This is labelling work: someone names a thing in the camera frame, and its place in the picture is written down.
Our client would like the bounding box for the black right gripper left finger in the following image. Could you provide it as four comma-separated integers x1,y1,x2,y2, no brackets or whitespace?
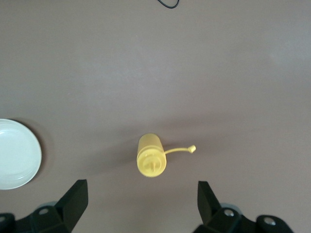
0,179,88,233

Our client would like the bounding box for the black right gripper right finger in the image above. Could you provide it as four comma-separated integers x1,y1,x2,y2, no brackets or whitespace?
194,181,294,233

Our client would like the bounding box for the yellow squeeze bottle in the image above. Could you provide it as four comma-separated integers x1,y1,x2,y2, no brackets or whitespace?
136,133,197,178

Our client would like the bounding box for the beige round plate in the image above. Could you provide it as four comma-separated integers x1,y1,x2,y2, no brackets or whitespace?
0,118,42,190

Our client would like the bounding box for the thin black looped cable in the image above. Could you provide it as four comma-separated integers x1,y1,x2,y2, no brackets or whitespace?
156,0,181,9

